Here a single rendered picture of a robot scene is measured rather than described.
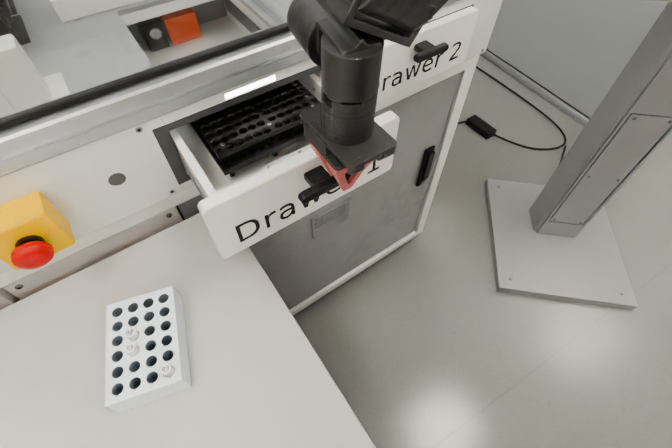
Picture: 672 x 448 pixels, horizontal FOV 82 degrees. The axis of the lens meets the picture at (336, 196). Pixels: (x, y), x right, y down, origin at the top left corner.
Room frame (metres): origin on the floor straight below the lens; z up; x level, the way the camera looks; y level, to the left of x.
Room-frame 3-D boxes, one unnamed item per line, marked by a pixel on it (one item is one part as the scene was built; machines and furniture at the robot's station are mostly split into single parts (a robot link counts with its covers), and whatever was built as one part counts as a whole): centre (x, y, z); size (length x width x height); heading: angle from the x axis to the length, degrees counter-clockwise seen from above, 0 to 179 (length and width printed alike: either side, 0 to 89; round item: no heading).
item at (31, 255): (0.23, 0.36, 0.88); 0.04 x 0.03 x 0.04; 125
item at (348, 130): (0.32, -0.01, 1.01); 0.10 x 0.07 x 0.07; 34
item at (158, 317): (0.15, 0.24, 0.78); 0.12 x 0.08 x 0.04; 19
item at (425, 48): (0.61, -0.16, 0.91); 0.07 x 0.04 x 0.01; 125
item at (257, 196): (0.34, 0.04, 0.87); 0.29 x 0.02 x 0.11; 125
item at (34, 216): (0.26, 0.38, 0.88); 0.07 x 0.05 x 0.07; 125
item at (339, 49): (0.33, -0.01, 1.07); 0.07 x 0.06 x 0.07; 25
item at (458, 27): (0.64, -0.14, 0.87); 0.29 x 0.02 x 0.11; 125
